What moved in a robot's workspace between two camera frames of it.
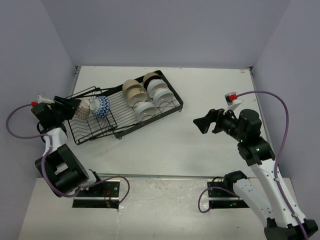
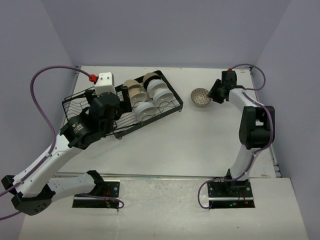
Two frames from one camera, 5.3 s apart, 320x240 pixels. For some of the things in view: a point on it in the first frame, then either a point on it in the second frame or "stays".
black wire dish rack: [99, 113] stays
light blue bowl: [155, 84] stays
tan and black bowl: [149, 77] stays
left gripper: [70, 111] → [126, 104]
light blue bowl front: [144, 110] stays
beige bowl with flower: [135, 95] stays
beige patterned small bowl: [82, 111] → [200, 97]
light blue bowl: [162, 96] stays
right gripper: [214, 115] → [213, 92]
